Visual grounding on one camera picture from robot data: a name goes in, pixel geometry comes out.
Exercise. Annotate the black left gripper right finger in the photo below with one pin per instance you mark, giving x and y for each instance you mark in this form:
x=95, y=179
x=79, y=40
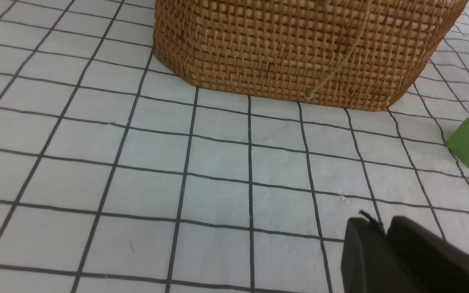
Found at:
x=438, y=265

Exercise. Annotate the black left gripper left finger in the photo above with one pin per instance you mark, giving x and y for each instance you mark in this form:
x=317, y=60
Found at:
x=368, y=263

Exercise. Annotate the white checkered tablecloth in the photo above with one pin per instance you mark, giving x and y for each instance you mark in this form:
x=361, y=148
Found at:
x=118, y=177

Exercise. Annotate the woven rattan basket green lining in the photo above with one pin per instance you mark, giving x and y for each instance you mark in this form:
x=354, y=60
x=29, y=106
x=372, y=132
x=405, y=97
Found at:
x=357, y=54

